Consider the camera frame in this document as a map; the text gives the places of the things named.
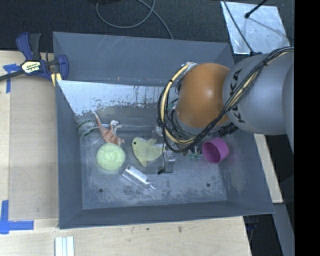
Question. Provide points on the grey metal bin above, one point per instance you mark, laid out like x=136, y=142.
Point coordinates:
x=150, y=197

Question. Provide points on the pale grey metal gripper finger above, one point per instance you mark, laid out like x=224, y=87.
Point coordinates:
x=170, y=163

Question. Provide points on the light green round sponge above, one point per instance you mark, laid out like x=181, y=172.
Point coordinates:
x=110, y=157

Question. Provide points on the yellow toy fish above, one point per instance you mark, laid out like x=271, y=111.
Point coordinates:
x=145, y=151

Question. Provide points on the orange toy dinosaur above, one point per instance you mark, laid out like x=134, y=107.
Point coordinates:
x=110, y=135

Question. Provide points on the clear glass jar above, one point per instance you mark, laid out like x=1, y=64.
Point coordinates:
x=87, y=133

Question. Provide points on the purple plastic cup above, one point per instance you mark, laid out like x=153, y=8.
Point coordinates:
x=215, y=151

